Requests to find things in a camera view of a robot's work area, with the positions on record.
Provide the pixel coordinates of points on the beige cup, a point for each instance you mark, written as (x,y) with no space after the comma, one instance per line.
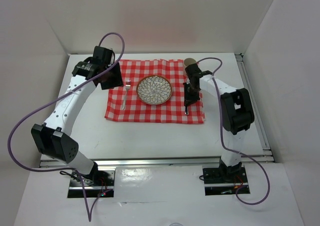
(186,63)

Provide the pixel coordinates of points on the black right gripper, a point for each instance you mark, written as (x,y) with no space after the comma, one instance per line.
(188,98)

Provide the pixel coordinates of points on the red white checkered cloth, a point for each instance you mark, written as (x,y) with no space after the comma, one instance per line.
(172,111)

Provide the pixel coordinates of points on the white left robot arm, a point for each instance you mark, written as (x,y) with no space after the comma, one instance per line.
(53,137)

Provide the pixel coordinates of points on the aluminium frame rail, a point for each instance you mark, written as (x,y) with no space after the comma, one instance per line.
(112,143)

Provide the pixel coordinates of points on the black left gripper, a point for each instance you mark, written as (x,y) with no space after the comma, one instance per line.
(117,80)

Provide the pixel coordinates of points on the floral patterned ceramic bowl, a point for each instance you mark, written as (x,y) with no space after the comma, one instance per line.
(154,90)

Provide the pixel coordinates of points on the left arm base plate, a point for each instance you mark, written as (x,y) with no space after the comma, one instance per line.
(102,187)

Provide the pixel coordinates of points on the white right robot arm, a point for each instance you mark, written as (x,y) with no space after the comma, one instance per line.
(235,113)

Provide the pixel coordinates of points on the silver fork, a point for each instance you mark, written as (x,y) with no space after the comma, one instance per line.
(128,84)

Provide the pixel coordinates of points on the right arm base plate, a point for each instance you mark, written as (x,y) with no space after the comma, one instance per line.
(216,184)

